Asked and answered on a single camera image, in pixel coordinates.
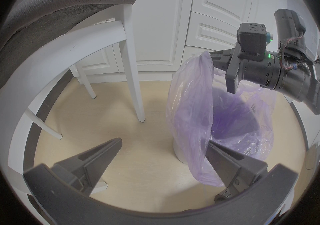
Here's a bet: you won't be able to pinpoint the purple plastic bag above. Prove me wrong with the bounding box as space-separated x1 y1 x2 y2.
166 50 277 187

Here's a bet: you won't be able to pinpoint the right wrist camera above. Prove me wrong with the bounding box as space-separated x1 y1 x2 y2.
236 22 273 61

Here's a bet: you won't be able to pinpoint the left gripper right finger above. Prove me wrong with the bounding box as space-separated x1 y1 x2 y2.
205 140 268 203

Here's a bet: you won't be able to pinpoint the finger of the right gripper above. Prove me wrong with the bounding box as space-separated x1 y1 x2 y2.
209 49 237 64
212 62 230 75

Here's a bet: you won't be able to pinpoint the white chair grey cushions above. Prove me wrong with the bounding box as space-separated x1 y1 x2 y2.
0 0 147 197

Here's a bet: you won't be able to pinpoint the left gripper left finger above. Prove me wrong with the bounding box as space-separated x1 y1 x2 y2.
50 138 123 197

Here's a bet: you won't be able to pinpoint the white wardrobe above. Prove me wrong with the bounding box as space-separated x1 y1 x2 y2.
69 0 320 85

